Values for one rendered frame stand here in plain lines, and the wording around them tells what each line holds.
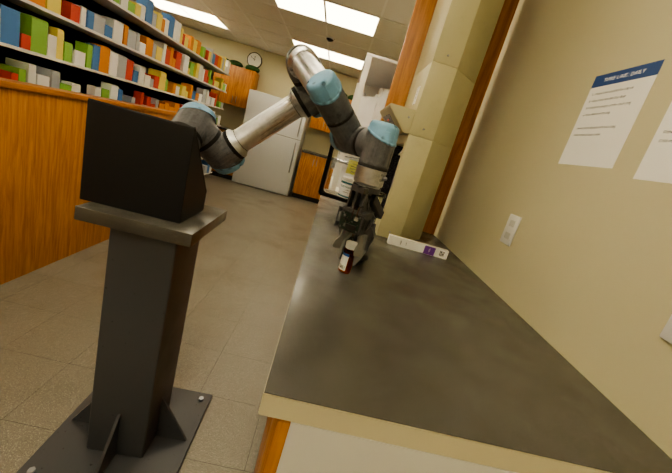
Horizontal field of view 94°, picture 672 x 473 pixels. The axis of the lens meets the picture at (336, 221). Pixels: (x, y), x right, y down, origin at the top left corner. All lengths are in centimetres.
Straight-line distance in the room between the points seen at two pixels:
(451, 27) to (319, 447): 145
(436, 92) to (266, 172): 526
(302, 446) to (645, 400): 68
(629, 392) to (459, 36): 126
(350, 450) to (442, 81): 131
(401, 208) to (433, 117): 41
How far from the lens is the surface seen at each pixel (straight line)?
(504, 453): 63
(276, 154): 640
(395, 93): 182
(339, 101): 77
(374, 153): 75
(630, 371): 96
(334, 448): 57
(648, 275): 96
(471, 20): 158
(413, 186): 146
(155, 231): 102
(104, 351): 136
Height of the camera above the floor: 129
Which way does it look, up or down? 13 degrees down
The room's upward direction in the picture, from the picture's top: 16 degrees clockwise
